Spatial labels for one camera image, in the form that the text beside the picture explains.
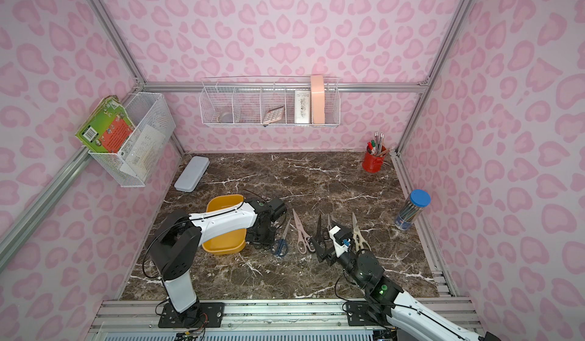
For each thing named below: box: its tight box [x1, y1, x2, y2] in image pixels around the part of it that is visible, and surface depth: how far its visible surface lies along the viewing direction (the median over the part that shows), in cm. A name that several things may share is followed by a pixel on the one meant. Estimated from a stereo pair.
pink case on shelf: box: [310, 74, 326, 125], surface depth 84 cm
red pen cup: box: [361, 138, 391, 174], surface depth 109 cm
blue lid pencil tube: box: [394, 188, 432, 232], surface depth 82 cm
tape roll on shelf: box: [218, 106, 234, 124], surface depth 97 cm
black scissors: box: [316, 213, 327, 251], surface depth 93 cm
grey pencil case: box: [173, 155, 211, 193], surface depth 112 cm
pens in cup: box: [366, 130, 390, 157], surface depth 109 cm
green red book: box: [74, 95, 136, 153], surface depth 73 cm
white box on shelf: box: [294, 89, 311, 125], surface depth 95 cm
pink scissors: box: [292, 208, 316, 255], surface depth 91 cm
